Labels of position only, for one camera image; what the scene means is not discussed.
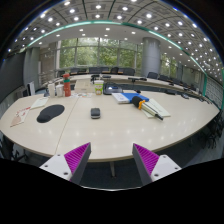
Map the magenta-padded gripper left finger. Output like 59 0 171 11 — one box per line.
39 142 92 186

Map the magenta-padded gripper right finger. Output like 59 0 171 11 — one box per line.
132 142 183 186

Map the black computer mouse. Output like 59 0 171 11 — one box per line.
90 107 101 120

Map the black mouse pad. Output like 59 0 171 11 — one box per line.
36 104 66 124

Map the black handheld microphone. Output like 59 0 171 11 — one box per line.
131 95 164 121

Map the colourful printed leaflet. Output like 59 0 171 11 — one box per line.
70 92 94 99

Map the blue and white book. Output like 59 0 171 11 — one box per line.
111 92 150 105

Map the white printed document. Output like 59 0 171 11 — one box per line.
29 96 50 110

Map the red and white fan leaflet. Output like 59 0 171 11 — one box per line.
10 106 32 128

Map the white lidded mug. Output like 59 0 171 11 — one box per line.
55 84 64 98

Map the red bottle with green band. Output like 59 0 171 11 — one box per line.
62 73 72 98

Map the stack of white paper cups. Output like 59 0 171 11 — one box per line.
47 83 56 98

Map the white cardboard box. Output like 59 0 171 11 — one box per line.
73 79 96 94

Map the printed paper drink cup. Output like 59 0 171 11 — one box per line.
93 80 105 96

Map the long curved conference table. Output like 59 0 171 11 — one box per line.
49 73 203 98

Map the black conference microphone unit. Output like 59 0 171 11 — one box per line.
102 82 124 96

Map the group of dark office chairs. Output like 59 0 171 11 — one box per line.
58 66 201 92

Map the group of ceiling lights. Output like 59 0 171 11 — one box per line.
9 0 221 68

